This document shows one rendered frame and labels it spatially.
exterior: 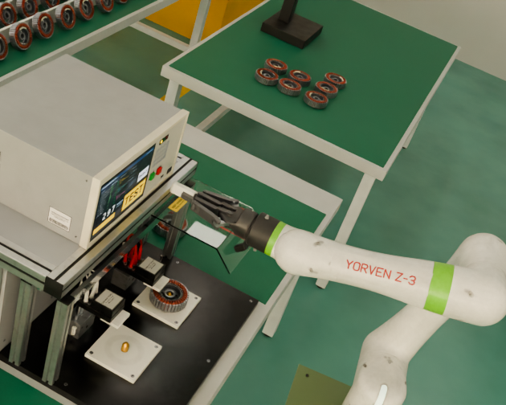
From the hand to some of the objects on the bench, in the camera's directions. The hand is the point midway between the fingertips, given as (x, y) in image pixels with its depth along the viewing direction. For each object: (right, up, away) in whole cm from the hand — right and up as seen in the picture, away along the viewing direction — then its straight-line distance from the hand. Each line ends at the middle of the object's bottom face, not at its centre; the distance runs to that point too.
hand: (183, 192), depth 203 cm
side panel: (-60, -36, -2) cm, 70 cm away
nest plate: (-16, -43, +6) cm, 46 cm away
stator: (-10, -12, +56) cm, 58 cm away
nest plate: (-7, -32, +26) cm, 42 cm away
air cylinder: (-20, -26, +28) cm, 43 cm away
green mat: (-8, 0, +73) cm, 74 cm away
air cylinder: (-29, -36, +9) cm, 47 cm away
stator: (-7, -31, +25) cm, 40 cm away
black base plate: (-14, -38, +17) cm, 44 cm away
